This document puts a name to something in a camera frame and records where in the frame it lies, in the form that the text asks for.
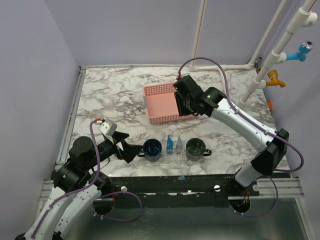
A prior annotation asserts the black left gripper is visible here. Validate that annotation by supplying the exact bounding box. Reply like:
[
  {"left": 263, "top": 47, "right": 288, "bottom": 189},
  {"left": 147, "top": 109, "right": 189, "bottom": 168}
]
[{"left": 86, "top": 130, "right": 144, "bottom": 170}]

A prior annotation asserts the dark blue mug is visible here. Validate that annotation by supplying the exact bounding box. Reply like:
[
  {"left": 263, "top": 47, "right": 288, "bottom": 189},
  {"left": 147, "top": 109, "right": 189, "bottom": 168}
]
[{"left": 137, "top": 138, "right": 162, "bottom": 162}]

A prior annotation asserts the pink plastic basket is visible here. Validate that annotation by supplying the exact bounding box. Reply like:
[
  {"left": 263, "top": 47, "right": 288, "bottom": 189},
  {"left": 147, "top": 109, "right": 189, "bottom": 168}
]
[{"left": 142, "top": 82, "right": 195, "bottom": 125}]

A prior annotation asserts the blue toothpaste tube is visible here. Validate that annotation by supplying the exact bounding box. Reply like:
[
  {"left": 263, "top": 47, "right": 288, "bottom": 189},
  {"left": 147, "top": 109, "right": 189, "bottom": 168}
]
[{"left": 166, "top": 135, "right": 174, "bottom": 155}]

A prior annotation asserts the dark green mug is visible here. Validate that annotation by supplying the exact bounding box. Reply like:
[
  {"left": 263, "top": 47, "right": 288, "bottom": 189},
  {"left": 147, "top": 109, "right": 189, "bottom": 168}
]
[{"left": 185, "top": 138, "right": 212, "bottom": 161}]

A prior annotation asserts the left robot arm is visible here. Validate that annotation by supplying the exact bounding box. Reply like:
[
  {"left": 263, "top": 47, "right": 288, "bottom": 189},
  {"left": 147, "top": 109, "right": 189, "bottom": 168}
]
[{"left": 16, "top": 136, "right": 120, "bottom": 240}]

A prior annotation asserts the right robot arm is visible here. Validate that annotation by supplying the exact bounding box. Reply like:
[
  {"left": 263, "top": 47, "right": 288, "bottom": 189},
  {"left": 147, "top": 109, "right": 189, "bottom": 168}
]
[{"left": 173, "top": 75, "right": 289, "bottom": 196}]

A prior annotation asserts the yellow faucet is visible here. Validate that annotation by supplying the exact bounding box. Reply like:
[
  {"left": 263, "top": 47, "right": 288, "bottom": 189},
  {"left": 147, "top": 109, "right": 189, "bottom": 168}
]
[{"left": 266, "top": 70, "right": 286, "bottom": 88}]

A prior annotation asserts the blue faucet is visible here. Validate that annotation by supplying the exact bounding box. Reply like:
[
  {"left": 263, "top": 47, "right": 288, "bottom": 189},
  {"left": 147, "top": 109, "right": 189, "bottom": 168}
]
[{"left": 286, "top": 40, "right": 314, "bottom": 62}]

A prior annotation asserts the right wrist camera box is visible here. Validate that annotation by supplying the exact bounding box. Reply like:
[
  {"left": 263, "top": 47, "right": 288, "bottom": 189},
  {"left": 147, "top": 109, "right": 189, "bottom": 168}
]
[{"left": 180, "top": 73, "right": 191, "bottom": 78}]

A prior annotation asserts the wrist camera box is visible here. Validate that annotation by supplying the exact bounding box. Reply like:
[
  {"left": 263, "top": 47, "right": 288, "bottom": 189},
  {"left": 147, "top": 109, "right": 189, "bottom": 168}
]
[
  {"left": 180, "top": 73, "right": 191, "bottom": 78},
  {"left": 98, "top": 119, "right": 118, "bottom": 137}
]

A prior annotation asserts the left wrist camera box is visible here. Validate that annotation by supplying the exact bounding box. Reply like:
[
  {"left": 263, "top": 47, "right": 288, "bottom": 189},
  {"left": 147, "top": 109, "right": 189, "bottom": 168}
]
[{"left": 98, "top": 119, "right": 118, "bottom": 137}]

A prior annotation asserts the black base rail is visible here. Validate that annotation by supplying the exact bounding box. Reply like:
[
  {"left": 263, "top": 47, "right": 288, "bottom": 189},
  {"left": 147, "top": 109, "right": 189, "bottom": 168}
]
[{"left": 102, "top": 174, "right": 259, "bottom": 209}]

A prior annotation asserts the white pvc pipe frame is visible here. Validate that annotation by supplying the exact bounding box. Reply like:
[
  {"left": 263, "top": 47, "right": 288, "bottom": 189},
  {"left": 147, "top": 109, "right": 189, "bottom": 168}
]
[{"left": 189, "top": 0, "right": 318, "bottom": 109}]

